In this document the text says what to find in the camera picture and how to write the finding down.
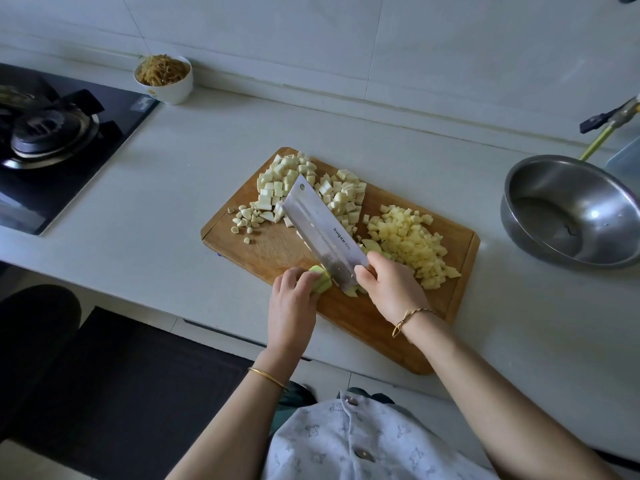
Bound dark green trousers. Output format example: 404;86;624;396
268;379;396;436

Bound peeled yellow potato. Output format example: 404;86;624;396
362;203;463;291

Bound white bowl of noodles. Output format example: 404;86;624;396
133;53;196;106

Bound deep stainless steel bowl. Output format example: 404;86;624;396
500;155;640;270

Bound person's left forearm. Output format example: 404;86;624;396
165;345;299;480

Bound black gas stove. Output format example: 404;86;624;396
0;61;161;237

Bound gold bangle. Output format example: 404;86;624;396
247;365;290;391

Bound pile of garlic cloves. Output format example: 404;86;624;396
226;203;266;246

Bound wooden cutting board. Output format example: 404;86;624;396
200;147;481;376

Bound person's left hand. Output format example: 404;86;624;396
266;267;323;358

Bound pale green cabbage vegetable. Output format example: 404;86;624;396
255;151;319;216

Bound black floor mat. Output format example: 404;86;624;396
0;285;253;480

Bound wall tap with hose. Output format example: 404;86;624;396
579;97;639;135

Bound person's right hand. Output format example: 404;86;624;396
354;251;436;331

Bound green cucumber half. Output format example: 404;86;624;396
308;265;335;296

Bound braided cord bracelet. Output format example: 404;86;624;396
391;307;438;340

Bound person's right forearm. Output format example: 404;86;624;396
398;313;621;480

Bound cleaver with wooden handle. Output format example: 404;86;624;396
284;175;371;293

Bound light blue plastic board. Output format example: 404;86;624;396
605;135;640;196

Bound white patterned garment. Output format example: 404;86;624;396
262;393;501;480

